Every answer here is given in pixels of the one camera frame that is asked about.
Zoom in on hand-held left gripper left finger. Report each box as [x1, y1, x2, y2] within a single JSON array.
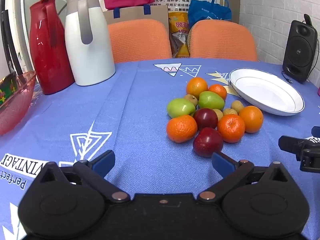
[[37, 150, 131, 203]]

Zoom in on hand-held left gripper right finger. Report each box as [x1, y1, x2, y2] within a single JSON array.
[[199, 151, 288, 203]]

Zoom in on dark red apple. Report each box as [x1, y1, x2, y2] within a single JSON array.
[[193, 127, 224, 158], [193, 108, 218, 130]]

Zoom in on mandarin orange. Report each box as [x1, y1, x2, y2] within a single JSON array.
[[166, 115, 198, 143], [208, 84, 227, 101], [217, 114, 246, 143]]

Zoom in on white plate blue rim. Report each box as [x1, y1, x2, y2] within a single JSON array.
[[229, 68, 305, 116]]

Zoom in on green apple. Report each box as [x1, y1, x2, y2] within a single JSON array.
[[199, 91, 225, 110], [167, 98, 196, 118]]

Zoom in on blue printed tablecloth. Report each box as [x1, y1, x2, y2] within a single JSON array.
[[0, 59, 320, 240]]

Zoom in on black speaker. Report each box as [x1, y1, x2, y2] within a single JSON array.
[[282, 14, 319, 83]]

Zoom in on pink glass bowl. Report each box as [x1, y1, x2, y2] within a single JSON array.
[[0, 70, 37, 136]]

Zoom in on colourful floral packet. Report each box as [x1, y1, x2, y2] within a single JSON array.
[[0, 71, 17, 109]]

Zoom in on red thermos jug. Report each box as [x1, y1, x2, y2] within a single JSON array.
[[29, 0, 75, 95]]

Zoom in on orange chair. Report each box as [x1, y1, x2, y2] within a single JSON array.
[[188, 20, 258, 62], [107, 19, 173, 63]]

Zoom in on yellow snack bag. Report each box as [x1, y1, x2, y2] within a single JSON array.
[[168, 11, 190, 58]]

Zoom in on blue tote bag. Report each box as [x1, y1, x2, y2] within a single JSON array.
[[187, 0, 232, 29]]

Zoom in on white thermos jug grey handle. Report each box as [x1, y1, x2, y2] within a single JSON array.
[[64, 0, 116, 87]]

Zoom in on brown paper bag blue handles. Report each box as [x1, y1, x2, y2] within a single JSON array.
[[103, 4, 170, 34]]

